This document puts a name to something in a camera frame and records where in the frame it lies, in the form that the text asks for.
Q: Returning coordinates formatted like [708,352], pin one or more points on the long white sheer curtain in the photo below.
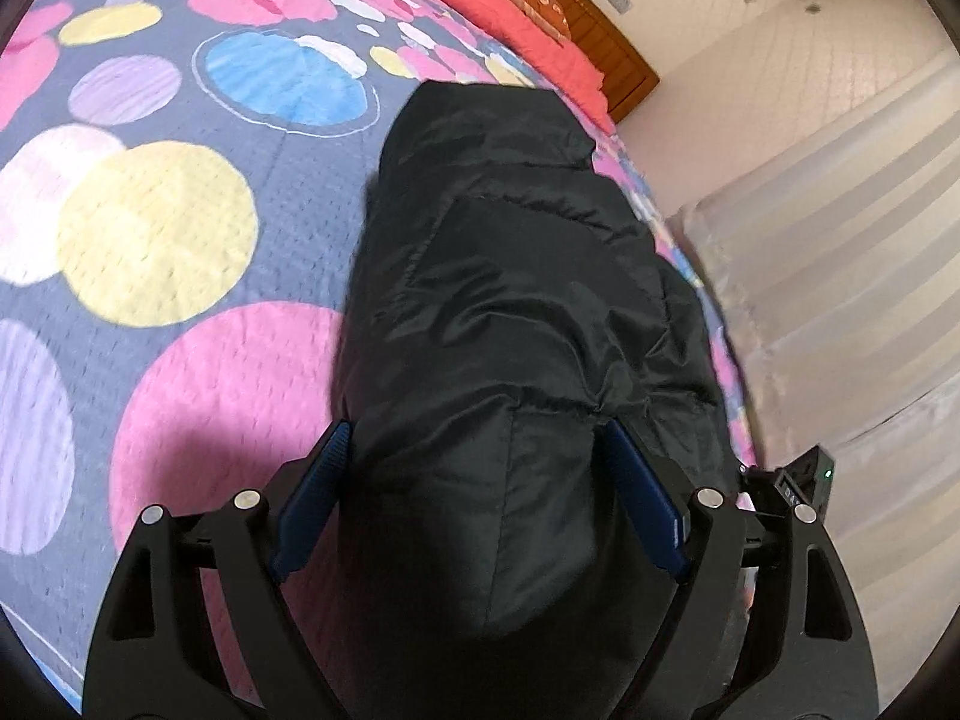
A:
[847,330]

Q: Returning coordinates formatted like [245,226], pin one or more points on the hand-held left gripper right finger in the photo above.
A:
[645,499]

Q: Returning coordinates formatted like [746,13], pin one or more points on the black puffer jacket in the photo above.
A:
[510,330]

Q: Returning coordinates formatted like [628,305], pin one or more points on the red pillow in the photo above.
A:
[480,7]

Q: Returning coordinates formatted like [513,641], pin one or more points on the orange patterned cushion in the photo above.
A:
[532,4]

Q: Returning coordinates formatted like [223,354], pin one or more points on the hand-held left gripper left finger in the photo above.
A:
[315,499]

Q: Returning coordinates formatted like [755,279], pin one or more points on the wooden headboard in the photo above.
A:
[607,45]

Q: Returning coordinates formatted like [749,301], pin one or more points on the polka dot bed sheet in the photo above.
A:
[187,240]

